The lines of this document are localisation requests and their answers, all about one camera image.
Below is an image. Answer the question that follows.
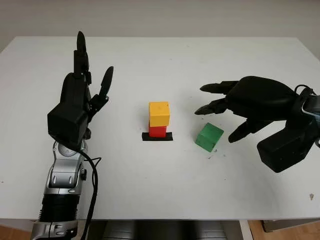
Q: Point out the yellow wooden cube block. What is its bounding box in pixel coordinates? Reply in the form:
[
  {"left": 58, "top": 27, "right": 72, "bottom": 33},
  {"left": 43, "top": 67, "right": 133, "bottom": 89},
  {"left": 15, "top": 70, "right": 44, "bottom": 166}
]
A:
[{"left": 148, "top": 101, "right": 171, "bottom": 127}]

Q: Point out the red wooden cube block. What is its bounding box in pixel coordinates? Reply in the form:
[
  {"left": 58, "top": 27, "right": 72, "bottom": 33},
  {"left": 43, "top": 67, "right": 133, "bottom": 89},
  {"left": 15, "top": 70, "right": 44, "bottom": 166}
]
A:
[{"left": 148, "top": 121, "right": 168, "bottom": 138}]

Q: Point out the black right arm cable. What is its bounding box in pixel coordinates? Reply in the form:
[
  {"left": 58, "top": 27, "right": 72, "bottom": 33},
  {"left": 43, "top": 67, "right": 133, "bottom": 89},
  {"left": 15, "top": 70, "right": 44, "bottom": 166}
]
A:
[{"left": 294, "top": 84, "right": 317, "bottom": 97}]

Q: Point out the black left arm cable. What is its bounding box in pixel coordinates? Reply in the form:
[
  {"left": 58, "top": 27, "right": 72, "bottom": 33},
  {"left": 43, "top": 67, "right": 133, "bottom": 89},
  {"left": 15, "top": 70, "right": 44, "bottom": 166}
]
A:
[{"left": 74, "top": 146, "right": 103, "bottom": 240}]

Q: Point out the green wooden cube block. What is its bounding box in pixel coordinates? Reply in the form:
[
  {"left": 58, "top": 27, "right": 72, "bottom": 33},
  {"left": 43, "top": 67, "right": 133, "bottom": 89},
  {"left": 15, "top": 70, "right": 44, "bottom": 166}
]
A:
[{"left": 195, "top": 122, "right": 225, "bottom": 153}]

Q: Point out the black tape strip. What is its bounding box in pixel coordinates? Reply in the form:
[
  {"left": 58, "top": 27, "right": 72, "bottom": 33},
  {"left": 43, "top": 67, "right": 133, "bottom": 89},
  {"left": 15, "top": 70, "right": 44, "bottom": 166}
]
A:
[{"left": 141, "top": 131, "right": 174, "bottom": 143}]

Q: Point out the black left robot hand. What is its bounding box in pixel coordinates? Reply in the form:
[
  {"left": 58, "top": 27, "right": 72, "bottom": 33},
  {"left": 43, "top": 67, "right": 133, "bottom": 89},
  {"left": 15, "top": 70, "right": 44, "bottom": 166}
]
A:
[{"left": 61, "top": 31, "right": 115, "bottom": 141}]

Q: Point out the dark robot torso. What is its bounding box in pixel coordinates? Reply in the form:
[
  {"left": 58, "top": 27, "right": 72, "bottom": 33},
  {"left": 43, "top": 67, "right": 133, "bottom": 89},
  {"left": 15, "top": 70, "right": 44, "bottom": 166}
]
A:
[{"left": 101, "top": 219, "right": 241, "bottom": 240}]

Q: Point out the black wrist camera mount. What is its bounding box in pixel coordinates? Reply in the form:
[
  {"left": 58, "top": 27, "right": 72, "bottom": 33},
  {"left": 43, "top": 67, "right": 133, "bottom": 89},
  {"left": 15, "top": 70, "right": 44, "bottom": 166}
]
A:
[
  {"left": 47, "top": 102, "right": 90, "bottom": 150},
  {"left": 256, "top": 116, "right": 320, "bottom": 174}
]

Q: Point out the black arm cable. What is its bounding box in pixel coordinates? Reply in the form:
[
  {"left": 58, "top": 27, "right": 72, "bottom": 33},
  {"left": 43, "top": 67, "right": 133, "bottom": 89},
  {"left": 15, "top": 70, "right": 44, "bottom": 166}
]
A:
[
  {"left": 74, "top": 146, "right": 103, "bottom": 240},
  {"left": 294, "top": 84, "right": 317, "bottom": 97}
]

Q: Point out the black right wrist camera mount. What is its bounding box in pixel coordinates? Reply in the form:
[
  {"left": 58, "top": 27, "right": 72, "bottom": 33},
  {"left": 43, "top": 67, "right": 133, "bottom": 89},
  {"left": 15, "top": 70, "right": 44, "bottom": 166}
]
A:
[{"left": 256, "top": 116, "right": 320, "bottom": 174}]

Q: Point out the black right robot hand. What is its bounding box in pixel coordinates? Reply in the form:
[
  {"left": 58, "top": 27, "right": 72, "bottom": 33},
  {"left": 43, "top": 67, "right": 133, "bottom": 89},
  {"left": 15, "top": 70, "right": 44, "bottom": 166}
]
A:
[{"left": 194, "top": 76, "right": 305, "bottom": 144}]

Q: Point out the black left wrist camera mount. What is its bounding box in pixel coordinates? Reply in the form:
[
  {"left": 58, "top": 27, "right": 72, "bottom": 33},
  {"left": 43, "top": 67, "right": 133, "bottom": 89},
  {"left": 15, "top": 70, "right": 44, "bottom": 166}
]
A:
[{"left": 47, "top": 102, "right": 90, "bottom": 150}]

